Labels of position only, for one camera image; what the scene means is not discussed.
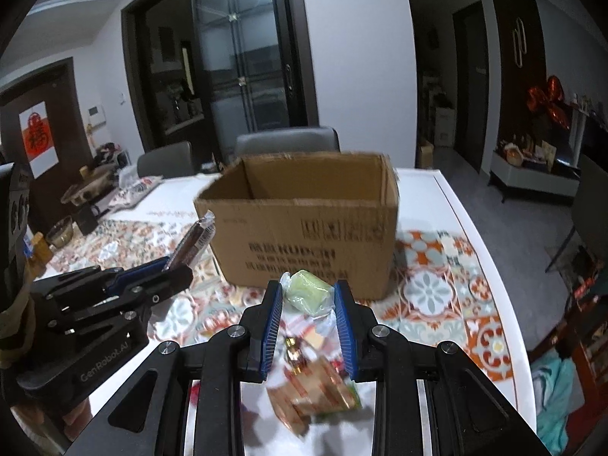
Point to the black mug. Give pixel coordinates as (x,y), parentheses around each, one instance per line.
(85,218)

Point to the gold wrapped candy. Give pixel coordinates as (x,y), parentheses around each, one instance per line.
(293,354)

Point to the teal cloth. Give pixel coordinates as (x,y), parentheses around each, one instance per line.
(555,384)

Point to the white low cabinet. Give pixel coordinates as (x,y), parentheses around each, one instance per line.
(532,175)

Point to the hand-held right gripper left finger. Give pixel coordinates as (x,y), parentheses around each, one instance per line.
(270,332)

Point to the small cardboard box on floor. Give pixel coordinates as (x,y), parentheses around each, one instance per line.
(425,154)

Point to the small blue packet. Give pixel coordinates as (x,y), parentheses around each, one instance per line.
(29,246)

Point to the green snack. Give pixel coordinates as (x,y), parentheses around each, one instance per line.
(306,292)

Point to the dark brown snack bar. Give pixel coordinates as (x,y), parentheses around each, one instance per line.
(192,242)

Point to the folded floral cloth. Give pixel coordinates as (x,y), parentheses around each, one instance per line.
(133,190)

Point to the orange striped snack packet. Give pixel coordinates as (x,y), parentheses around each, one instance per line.
(304,389)

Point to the brown cardboard box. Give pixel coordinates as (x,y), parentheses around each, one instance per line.
(304,228)

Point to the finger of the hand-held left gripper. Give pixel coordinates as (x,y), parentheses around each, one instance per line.
(140,270)
(156,294)

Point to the red and white door poster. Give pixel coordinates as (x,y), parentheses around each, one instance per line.
(35,140)

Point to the dark room door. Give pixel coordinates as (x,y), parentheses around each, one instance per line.
(470,80)

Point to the white wall intercom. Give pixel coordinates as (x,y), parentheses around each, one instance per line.
(97,116)

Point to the red foil balloons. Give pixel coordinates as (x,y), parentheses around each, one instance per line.
(546,97)

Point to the patterned tile tablecloth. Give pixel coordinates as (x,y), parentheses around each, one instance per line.
(427,289)

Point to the glass sliding door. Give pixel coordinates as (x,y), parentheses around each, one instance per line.
(247,80)

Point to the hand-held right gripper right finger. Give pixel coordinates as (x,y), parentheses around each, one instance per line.
(349,337)

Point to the grey dining chair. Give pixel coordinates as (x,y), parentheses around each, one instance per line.
(166,159)
(285,145)

